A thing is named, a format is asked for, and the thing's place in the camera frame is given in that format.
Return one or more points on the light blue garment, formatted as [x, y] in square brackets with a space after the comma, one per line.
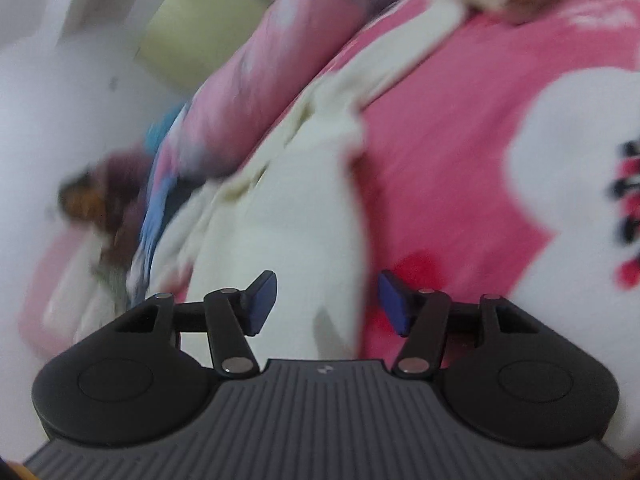
[155, 210]

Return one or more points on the pink floral bed blanket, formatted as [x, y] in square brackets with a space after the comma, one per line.
[450, 160]

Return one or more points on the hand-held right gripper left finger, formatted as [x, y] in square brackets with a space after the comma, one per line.
[262, 305]

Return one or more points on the pale yellow wardrobe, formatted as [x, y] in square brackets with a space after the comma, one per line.
[200, 35]

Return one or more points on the black garment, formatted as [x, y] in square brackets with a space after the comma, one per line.
[180, 200]

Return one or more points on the teal striped quilt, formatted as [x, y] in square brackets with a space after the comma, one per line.
[160, 132]

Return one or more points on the white pink bed headboard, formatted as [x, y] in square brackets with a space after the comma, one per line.
[50, 300]

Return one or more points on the white knit sweater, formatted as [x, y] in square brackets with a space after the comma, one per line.
[300, 210]

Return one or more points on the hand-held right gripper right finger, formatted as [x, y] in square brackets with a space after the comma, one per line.
[392, 305]

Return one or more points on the pink grey floral duvet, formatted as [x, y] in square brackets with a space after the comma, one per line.
[260, 85]

